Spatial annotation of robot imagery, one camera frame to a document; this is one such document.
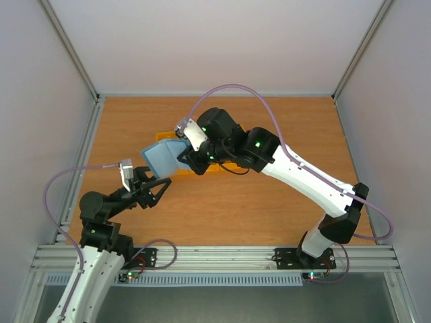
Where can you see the base mount plate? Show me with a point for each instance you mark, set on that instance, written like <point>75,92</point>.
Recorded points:
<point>287,259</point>
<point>146,258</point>

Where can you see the yellow bin left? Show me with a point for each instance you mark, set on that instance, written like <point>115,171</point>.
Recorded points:
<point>165,135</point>

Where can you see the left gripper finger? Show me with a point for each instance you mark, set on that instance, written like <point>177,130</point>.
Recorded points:
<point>153,190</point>
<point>143,174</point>

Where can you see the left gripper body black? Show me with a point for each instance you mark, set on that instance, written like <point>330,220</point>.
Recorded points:
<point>136,189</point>

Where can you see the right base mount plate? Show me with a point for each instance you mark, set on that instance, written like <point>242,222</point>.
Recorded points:
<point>287,259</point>

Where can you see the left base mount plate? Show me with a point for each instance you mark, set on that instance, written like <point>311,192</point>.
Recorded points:
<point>146,258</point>

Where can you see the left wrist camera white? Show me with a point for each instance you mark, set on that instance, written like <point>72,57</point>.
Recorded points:
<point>126,172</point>

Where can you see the yellow bin middle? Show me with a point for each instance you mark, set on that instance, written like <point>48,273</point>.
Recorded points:
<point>212,168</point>

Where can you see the slotted cable duct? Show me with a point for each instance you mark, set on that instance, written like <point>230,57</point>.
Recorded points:
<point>211,280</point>

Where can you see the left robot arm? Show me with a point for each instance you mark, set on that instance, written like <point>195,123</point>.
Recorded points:
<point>102,251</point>

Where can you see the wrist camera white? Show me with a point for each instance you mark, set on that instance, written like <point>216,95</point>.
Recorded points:
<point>189,130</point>
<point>126,172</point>

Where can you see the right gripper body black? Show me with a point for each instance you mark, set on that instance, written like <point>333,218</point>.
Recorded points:
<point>196,159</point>

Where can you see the blue leather card holder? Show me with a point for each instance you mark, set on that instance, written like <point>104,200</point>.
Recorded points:
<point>161,157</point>

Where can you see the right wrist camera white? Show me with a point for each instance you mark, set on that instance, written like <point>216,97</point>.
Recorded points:
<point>189,130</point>

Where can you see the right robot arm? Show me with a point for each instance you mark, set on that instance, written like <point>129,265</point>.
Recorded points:
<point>215,138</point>

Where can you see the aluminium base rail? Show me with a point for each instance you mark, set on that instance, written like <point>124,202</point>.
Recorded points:
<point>233,259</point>

